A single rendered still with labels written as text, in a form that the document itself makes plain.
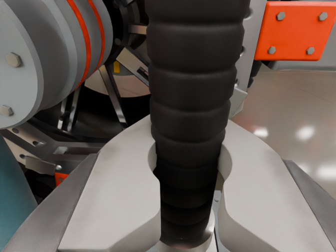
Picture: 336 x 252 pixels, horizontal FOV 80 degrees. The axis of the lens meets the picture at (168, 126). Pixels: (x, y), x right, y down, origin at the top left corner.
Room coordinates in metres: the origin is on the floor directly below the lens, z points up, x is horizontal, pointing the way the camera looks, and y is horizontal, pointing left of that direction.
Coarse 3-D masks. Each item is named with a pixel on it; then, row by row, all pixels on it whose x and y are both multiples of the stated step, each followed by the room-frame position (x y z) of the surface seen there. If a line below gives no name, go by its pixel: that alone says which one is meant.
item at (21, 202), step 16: (0, 144) 0.22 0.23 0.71; (0, 160) 0.21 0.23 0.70; (16, 160) 0.24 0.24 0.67; (0, 176) 0.20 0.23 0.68; (16, 176) 0.22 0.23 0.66; (0, 192) 0.19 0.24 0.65; (16, 192) 0.21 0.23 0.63; (0, 208) 0.18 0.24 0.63; (16, 208) 0.20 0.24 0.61; (32, 208) 0.22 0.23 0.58; (0, 224) 0.18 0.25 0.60; (16, 224) 0.19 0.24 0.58; (0, 240) 0.17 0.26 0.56
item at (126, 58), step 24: (120, 0) 0.40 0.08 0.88; (120, 24) 0.44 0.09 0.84; (144, 24) 0.40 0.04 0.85; (120, 48) 0.40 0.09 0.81; (72, 96) 0.53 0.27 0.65; (96, 96) 0.58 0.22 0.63; (144, 96) 0.59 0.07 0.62; (48, 120) 0.40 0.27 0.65; (72, 120) 0.40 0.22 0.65; (96, 120) 0.45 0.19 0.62; (120, 120) 0.40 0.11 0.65
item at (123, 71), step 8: (136, 0) 0.55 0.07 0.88; (136, 8) 0.55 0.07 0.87; (144, 8) 0.59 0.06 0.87; (136, 16) 0.55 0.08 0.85; (144, 16) 0.59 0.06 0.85; (136, 40) 0.59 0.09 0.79; (144, 40) 0.59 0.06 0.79; (136, 48) 0.59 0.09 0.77; (144, 48) 0.59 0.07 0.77; (144, 56) 0.59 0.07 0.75; (112, 64) 0.60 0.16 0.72; (120, 64) 0.59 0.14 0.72; (112, 72) 0.60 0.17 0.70; (120, 72) 0.59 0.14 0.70; (128, 72) 0.59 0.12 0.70
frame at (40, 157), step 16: (256, 0) 0.28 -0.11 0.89; (256, 16) 0.28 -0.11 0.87; (256, 32) 0.28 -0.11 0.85; (240, 64) 0.28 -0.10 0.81; (240, 80) 0.28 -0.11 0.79; (240, 96) 0.28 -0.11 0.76; (16, 128) 0.34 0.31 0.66; (32, 128) 0.35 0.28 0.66; (16, 144) 0.30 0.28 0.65; (32, 144) 0.34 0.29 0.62; (48, 144) 0.34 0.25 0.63; (64, 144) 0.35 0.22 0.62; (80, 144) 0.35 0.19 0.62; (96, 144) 0.35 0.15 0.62; (32, 160) 0.30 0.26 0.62; (48, 160) 0.30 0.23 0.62; (64, 160) 0.30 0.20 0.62; (80, 160) 0.30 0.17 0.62
